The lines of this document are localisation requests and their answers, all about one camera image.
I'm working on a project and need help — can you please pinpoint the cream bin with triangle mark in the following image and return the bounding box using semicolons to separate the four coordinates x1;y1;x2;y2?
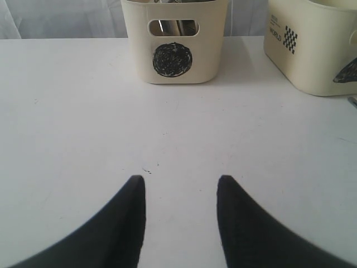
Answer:
263;1;356;96

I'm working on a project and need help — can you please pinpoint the steel mug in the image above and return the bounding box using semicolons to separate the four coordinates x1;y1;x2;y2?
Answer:
158;20;199;36

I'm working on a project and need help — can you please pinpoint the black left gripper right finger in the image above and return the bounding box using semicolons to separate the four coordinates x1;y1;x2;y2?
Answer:
217;175;352;267

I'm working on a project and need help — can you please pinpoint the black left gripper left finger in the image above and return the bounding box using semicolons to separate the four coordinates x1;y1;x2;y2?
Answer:
14;175;146;267

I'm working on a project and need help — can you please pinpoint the cream bin with circle mark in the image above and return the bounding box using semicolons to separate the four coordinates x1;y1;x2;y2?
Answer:
121;1;228;84

